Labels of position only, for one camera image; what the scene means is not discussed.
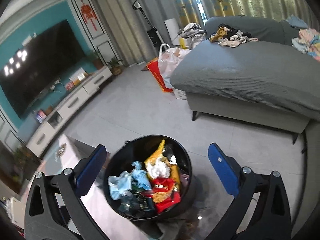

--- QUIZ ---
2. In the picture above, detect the red knot wall ornament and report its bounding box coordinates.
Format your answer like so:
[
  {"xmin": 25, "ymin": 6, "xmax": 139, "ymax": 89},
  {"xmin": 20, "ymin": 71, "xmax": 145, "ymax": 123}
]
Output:
[{"xmin": 80, "ymin": 0, "xmax": 98, "ymax": 32}]

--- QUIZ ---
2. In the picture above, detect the white plastic basket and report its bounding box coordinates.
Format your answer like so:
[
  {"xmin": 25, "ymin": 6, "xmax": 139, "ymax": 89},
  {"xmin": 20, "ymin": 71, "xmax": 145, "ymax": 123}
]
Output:
[{"xmin": 172, "ymin": 87, "xmax": 188, "ymax": 100}]

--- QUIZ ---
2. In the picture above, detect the yellow patterned sheer curtain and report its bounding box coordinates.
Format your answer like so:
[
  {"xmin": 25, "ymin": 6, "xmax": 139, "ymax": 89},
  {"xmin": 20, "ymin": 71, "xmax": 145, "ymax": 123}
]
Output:
[{"xmin": 172, "ymin": 0, "xmax": 235, "ymax": 22}]

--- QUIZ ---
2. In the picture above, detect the leafy potted plant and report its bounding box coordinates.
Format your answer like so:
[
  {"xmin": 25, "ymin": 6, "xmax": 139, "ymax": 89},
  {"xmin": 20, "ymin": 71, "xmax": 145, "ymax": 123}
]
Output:
[{"xmin": 86, "ymin": 50, "xmax": 104, "ymax": 70}]

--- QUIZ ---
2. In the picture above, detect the light blue garment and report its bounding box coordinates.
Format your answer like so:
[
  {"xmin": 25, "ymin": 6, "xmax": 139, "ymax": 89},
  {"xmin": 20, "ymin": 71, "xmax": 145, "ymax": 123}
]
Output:
[{"xmin": 285, "ymin": 16, "xmax": 309, "ymax": 29}]

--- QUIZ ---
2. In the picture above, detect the heap of grey clothes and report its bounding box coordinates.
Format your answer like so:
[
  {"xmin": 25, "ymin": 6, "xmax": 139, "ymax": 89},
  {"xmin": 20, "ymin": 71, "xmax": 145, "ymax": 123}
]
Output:
[{"xmin": 178, "ymin": 23, "xmax": 208, "ymax": 49}]

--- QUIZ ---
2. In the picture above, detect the white television cabinet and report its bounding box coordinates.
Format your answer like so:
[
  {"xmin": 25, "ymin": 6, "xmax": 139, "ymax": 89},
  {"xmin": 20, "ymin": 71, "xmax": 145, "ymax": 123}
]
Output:
[{"xmin": 26, "ymin": 66, "xmax": 113, "ymax": 158}]

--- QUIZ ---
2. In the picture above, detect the red paper bag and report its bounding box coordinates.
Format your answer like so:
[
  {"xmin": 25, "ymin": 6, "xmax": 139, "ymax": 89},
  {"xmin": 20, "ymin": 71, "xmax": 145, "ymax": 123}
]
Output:
[{"xmin": 146, "ymin": 57, "xmax": 174, "ymax": 93}]

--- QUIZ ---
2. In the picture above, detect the white yellow paper box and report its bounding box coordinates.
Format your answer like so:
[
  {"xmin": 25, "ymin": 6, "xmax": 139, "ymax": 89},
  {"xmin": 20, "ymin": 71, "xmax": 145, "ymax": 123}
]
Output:
[{"xmin": 69, "ymin": 68, "xmax": 87, "ymax": 85}]

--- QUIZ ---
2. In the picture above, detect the light blue snack wrapper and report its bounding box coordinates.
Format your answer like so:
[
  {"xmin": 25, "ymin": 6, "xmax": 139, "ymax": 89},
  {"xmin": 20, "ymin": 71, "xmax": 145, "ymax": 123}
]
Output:
[{"xmin": 131, "ymin": 161, "xmax": 153, "ymax": 190}]

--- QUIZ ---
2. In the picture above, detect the grey sofa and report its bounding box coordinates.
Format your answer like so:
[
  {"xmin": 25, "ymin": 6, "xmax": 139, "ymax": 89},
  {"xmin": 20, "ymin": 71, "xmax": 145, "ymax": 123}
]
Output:
[{"xmin": 171, "ymin": 15, "xmax": 320, "ymax": 140}]

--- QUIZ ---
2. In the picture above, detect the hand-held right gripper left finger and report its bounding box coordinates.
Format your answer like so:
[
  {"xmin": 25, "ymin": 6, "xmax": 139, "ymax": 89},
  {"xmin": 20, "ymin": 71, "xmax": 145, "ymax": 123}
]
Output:
[{"xmin": 24, "ymin": 144, "xmax": 108, "ymax": 240}]

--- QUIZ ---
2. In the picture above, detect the small potted plant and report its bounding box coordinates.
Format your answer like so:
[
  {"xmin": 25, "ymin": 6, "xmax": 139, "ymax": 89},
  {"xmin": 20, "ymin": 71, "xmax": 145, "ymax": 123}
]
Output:
[{"xmin": 107, "ymin": 57, "xmax": 123, "ymax": 76}]

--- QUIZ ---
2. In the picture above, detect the black trash bin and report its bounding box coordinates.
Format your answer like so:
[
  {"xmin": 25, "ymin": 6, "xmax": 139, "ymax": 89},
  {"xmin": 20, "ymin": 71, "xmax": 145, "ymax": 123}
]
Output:
[{"xmin": 103, "ymin": 134, "xmax": 198, "ymax": 222}]

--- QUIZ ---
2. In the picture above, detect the grey pleated curtain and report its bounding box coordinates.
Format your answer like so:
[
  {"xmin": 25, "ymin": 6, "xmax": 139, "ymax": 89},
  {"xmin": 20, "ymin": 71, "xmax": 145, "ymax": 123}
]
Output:
[{"xmin": 87, "ymin": 0, "xmax": 184, "ymax": 67}]

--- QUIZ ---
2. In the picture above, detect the potted plant in black crate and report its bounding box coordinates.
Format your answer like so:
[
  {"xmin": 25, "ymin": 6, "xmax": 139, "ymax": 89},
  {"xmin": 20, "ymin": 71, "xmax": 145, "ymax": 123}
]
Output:
[{"xmin": 11, "ymin": 144, "xmax": 38, "ymax": 188}]

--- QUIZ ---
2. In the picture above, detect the yellow snack wrapper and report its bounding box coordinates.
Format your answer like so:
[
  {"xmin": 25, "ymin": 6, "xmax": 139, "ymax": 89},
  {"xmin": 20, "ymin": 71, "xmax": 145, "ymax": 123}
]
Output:
[{"xmin": 144, "ymin": 139, "xmax": 182, "ymax": 204}]

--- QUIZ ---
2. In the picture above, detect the dark green wafer wrapper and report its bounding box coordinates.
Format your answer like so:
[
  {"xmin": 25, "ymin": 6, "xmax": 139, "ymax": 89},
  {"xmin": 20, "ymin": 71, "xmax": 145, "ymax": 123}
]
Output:
[{"xmin": 117, "ymin": 191, "xmax": 155, "ymax": 218}]

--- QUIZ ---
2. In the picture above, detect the pile of socks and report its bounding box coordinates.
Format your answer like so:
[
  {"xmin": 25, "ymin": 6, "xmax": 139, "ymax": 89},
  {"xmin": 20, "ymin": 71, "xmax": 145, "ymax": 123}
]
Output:
[{"xmin": 209, "ymin": 24, "xmax": 259, "ymax": 48}]

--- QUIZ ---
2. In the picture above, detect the stack of folded clothes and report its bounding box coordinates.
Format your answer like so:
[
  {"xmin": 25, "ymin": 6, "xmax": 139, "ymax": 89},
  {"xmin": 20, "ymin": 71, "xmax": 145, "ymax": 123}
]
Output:
[{"xmin": 291, "ymin": 27, "xmax": 320, "ymax": 62}]

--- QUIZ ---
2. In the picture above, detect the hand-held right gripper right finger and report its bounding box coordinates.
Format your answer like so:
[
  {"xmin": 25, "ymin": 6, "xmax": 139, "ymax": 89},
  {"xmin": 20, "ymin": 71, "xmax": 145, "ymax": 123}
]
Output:
[{"xmin": 207, "ymin": 142, "xmax": 293, "ymax": 240}]

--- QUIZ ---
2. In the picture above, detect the black stick vacuum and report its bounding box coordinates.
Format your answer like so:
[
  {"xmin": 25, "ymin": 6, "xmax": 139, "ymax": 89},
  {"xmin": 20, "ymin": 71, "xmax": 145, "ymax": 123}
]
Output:
[{"xmin": 132, "ymin": 0, "xmax": 163, "ymax": 48}]

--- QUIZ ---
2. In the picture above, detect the black television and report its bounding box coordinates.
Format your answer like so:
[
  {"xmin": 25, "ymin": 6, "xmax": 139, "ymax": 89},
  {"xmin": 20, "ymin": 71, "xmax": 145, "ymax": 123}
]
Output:
[{"xmin": 0, "ymin": 19, "xmax": 92, "ymax": 119}]

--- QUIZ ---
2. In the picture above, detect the large white plastic bag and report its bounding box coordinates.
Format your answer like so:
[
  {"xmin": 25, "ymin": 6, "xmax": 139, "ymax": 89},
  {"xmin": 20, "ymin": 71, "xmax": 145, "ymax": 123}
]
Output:
[{"xmin": 157, "ymin": 44, "xmax": 193, "ymax": 89}]

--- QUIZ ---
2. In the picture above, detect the white upright appliance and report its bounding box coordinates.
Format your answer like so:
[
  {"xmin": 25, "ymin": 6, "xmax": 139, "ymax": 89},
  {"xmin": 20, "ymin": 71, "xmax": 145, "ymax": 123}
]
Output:
[{"xmin": 164, "ymin": 18, "xmax": 181, "ymax": 46}]

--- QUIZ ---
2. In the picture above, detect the light blue mask packet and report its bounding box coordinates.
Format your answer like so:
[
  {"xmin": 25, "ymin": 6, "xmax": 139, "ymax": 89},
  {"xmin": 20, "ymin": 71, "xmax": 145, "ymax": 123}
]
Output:
[{"xmin": 107, "ymin": 171, "xmax": 134, "ymax": 200}]

